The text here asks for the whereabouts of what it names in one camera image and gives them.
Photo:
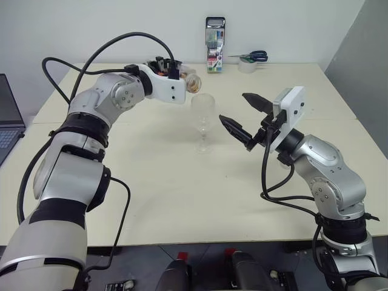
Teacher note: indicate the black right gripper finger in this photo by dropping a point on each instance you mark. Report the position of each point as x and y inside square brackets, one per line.
[235, 128]
[257, 101]

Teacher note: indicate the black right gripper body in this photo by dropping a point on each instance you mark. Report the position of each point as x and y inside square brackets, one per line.
[262, 133]

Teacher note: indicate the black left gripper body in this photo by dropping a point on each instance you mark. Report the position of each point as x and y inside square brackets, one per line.
[160, 65]

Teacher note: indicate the clear plastic drink bottle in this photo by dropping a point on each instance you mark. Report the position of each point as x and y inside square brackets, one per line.
[194, 83]

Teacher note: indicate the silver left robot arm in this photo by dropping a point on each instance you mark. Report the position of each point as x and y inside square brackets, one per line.
[60, 182]

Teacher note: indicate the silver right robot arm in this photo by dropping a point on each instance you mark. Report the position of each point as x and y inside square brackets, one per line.
[330, 175]

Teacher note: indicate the clear wine glass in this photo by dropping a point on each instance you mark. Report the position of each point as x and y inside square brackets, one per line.
[203, 104]

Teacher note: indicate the translucent tape roll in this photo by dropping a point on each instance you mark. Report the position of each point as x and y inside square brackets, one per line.
[247, 67]

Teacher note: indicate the coloured pen box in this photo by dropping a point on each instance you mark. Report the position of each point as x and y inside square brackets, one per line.
[215, 45]

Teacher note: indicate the dark grey laptop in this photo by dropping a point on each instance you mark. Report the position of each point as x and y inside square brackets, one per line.
[9, 121]

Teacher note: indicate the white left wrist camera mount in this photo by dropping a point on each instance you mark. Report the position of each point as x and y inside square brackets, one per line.
[165, 88]

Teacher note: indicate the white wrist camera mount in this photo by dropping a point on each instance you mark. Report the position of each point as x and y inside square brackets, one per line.
[291, 121]
[165, 88]

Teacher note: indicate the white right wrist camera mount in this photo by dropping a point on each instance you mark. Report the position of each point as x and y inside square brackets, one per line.
[291, 121]

